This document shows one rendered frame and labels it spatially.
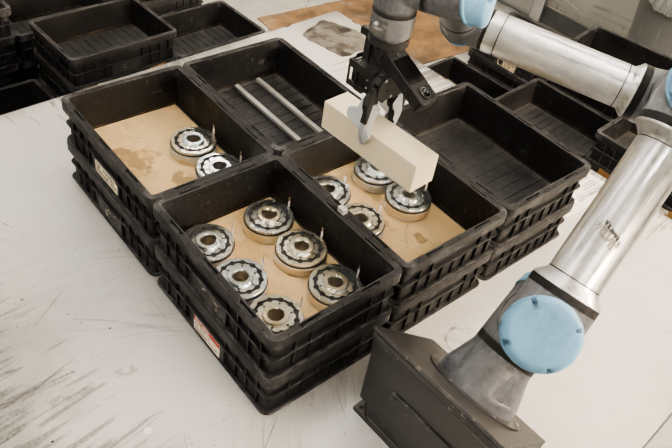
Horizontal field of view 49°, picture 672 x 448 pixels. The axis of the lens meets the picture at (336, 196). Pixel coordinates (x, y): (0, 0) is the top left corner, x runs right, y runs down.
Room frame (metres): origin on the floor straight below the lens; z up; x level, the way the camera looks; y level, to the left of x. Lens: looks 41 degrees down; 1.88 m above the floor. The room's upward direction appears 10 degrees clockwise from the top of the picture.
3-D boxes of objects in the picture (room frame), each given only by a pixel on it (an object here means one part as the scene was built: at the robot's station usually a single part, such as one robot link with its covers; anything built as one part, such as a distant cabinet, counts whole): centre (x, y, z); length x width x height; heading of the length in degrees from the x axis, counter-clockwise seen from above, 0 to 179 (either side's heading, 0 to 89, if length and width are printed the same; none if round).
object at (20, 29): (2.43, 1.18, 0.31); 0.40 x 0.30 x 0.34; 139
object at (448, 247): (1.18, -0.11, 0.92); 0.40 x 0.30 x 0.02; 46
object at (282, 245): (1.02, 0.05, 0.86); 0.10 x 0.10 x 0.01
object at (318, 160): (1.18, -0.11, 0.87); 0.40 x 0.30 x 0.11; 46
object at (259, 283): (0.91, 0.15, 0.86); 0.10 x 0.10 x 0.01
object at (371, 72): (1.14, -0.04, 1.23); 0.09 x 0.08 x 0.12; 49
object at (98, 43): (2.17, 0.88, 0.37); 0.40 x 0.30 x 0.45; 139
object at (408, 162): (1.12, -0.06, 1.07); 0.24 x 0.06 x 0.06; 49
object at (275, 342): (0.97, 0.10, 0.92); 0.40 x 0.30 x 0.02; 46
